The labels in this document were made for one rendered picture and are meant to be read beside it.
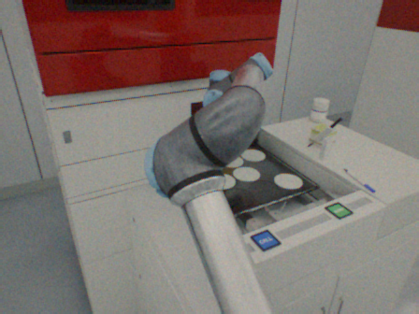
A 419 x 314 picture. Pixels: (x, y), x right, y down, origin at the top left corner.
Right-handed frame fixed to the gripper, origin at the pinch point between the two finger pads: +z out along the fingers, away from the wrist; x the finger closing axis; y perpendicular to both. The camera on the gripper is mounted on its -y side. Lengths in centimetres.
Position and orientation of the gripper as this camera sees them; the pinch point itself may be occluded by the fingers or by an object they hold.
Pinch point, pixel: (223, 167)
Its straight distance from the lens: 121.1
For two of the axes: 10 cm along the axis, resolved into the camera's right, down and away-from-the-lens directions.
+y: -9.4, -1.9, 2.8
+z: -0.3, 8.7, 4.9
